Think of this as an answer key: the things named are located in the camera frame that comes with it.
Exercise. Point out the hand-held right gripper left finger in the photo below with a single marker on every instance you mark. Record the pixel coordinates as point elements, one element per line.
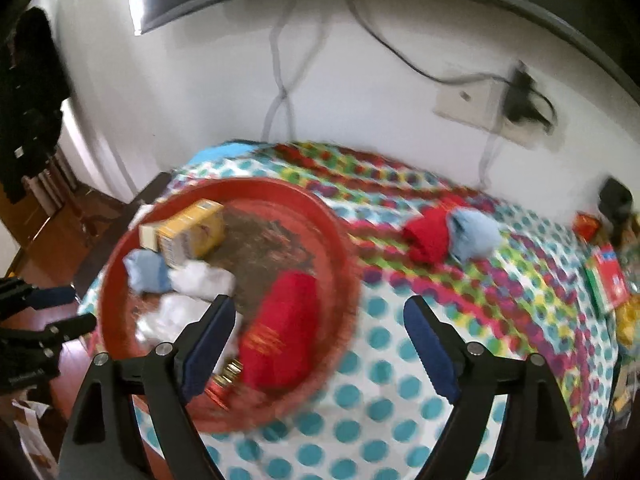
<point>210,345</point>

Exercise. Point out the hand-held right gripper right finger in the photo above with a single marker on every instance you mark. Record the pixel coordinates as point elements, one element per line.
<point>430,350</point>

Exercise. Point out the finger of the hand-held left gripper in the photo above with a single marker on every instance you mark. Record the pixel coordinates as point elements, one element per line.
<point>70,327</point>
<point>50,296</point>

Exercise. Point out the small red gold box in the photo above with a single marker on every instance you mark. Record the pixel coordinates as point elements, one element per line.
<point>225,382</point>

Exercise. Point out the white plastic bag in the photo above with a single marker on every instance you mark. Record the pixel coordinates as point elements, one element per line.
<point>162,317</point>

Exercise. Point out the red sock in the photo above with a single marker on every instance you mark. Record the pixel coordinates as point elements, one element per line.
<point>285,320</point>
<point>427,235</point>

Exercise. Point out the yellow carton box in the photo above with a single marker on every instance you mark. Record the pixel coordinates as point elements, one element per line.
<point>192,232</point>

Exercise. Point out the red round tray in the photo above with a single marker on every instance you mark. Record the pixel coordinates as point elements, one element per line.
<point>265,245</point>

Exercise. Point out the polka dot tablecloth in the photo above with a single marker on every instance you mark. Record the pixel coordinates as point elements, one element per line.
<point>380,365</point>

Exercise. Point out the white paper sheet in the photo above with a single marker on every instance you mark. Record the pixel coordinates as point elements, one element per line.
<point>30,430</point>

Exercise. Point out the red and green box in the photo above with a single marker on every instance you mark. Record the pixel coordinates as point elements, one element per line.
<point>607,280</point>

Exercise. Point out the small red packet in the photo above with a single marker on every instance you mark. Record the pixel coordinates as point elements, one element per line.
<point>586,225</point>

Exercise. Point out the pile of yellow snack bags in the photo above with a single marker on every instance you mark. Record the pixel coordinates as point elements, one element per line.
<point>629,317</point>

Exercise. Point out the dark hanging clothing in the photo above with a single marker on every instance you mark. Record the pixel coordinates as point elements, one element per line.
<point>30,90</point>

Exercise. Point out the black device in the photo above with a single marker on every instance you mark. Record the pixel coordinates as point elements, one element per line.
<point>614,200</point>

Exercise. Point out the black power plug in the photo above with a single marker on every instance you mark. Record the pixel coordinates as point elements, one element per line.
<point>522,97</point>

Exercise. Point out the white wall outlet plate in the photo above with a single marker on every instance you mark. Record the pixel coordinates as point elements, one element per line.
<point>470,102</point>

